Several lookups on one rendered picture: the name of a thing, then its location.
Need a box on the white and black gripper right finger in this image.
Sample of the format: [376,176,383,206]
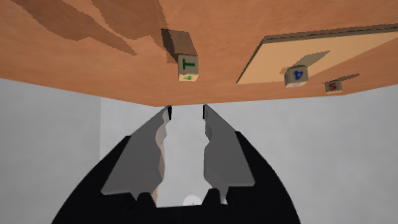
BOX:
[203,104,301,224]

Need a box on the wooden letter block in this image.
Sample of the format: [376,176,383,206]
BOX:
[284,66,309,87]
[178,55,199,81]
[325,80,343,94]

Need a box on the tan flat mat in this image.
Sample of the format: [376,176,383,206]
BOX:
[237,28,398,84]

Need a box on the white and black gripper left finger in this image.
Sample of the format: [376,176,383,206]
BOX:
[51,105,172,224]

